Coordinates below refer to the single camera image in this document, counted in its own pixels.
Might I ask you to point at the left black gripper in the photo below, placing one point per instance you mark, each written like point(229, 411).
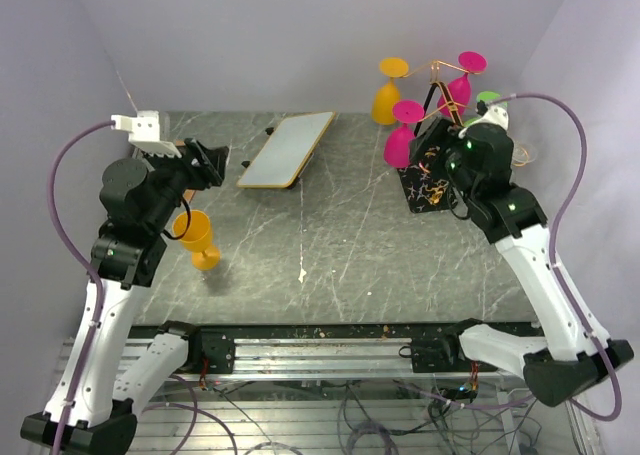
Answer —
point(209, 171)

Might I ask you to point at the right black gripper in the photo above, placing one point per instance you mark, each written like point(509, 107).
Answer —
point(453, 142)

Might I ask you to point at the pink wine glass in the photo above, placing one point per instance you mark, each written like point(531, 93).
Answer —
point(469, 63)
point(396, 150)

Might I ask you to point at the yellow wine glass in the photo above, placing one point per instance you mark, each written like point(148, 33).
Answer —
point(392, 68)
point(195, 233)

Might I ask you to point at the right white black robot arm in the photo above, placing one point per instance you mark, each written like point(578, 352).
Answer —
point(575, 352)

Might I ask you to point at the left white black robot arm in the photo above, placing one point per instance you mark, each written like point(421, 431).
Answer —
point(95, 409)

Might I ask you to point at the gold black wine glass rack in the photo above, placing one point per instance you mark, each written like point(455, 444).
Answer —
point(424, 189)

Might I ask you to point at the green wine glass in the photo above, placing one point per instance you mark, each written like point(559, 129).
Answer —
point(482, 96)

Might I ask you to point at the orange picture book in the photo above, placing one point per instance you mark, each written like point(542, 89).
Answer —
point(189, 195)

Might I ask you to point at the yellow framed whiteboard tablet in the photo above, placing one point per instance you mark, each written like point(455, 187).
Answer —
point(286, 152)

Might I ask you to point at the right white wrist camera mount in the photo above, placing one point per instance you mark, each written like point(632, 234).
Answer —
point(490, 112)

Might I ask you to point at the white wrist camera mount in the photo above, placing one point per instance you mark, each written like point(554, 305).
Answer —
point(490, 112)
point(148, 131)

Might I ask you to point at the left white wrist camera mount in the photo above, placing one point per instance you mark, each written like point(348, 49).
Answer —
point(148, 131)

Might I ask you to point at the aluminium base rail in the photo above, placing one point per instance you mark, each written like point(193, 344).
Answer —
point(284, 352)

